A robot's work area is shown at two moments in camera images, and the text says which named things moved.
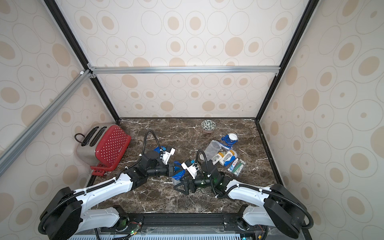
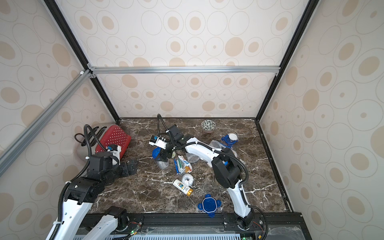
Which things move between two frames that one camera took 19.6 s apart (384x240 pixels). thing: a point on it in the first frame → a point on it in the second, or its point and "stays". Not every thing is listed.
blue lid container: x=179 y=172 → x=192 y=158
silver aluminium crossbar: x=183 y=69 stays
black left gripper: x=167 y=173 → x=128 y=169
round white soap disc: x=233 y=136 stays
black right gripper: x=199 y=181 → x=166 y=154
